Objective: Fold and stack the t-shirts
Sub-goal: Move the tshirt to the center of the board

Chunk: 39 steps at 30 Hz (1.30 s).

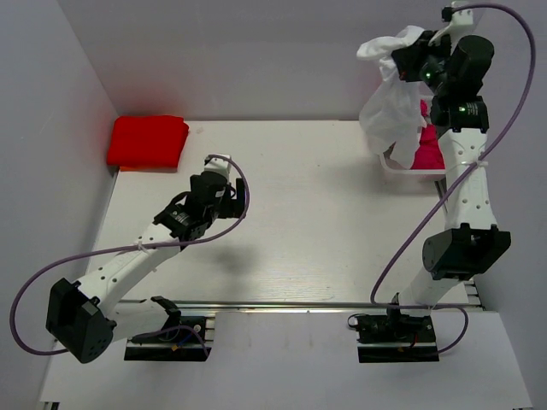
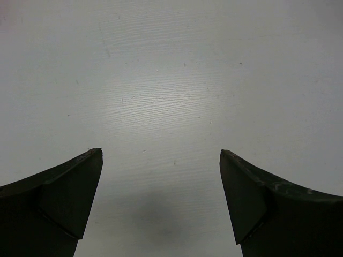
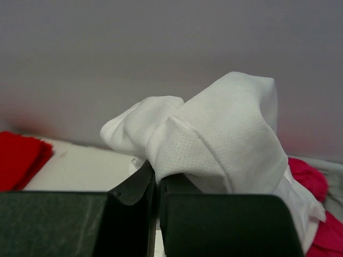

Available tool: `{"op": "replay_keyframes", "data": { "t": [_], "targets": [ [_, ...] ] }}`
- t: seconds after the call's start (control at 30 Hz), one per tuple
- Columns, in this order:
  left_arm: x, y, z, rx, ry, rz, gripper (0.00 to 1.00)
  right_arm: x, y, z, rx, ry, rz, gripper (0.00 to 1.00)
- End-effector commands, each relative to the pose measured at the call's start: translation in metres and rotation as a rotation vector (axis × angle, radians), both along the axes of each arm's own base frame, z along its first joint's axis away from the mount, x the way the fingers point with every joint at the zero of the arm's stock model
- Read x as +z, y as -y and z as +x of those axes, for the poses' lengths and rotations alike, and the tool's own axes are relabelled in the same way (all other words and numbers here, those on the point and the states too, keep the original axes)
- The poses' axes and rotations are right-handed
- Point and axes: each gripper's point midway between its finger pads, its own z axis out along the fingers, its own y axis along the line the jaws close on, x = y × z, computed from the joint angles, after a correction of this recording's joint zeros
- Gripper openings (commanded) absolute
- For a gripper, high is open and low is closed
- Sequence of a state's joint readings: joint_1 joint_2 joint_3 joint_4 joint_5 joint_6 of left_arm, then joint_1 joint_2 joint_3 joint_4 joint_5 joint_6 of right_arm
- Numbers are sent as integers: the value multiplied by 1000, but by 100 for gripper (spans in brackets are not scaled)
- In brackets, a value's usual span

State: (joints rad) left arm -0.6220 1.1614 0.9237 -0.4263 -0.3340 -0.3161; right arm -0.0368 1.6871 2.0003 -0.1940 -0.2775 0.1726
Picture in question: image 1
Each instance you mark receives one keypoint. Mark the white plastic basket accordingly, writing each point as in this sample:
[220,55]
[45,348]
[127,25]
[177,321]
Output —
[395,173]

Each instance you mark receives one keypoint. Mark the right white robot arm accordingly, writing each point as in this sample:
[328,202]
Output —
[471,241]

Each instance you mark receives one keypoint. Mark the magenta t shirt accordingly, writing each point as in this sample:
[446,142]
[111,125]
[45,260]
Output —
[428,156]

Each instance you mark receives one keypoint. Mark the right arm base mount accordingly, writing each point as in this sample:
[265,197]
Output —
[394,337]

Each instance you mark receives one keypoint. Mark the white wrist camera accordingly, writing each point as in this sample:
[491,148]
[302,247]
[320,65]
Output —
[460,23]
[219,164]

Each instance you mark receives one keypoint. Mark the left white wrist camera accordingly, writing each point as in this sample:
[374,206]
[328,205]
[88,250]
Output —
[219,164]

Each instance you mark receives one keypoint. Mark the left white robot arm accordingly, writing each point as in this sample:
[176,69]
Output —
[85,316]

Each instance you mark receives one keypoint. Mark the folded red t shirt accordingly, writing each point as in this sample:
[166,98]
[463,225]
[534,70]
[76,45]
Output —
[147,142]

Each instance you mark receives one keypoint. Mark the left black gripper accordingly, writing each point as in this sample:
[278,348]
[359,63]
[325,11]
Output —
[234,207]

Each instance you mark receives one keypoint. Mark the white t shirt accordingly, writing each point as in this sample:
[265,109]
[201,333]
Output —
[391,118]

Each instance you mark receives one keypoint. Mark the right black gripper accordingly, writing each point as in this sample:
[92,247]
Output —
[407,58]

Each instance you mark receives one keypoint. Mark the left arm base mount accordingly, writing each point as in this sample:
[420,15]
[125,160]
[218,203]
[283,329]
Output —
[180,336]

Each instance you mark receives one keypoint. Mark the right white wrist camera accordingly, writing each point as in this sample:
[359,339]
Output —
[460,23]

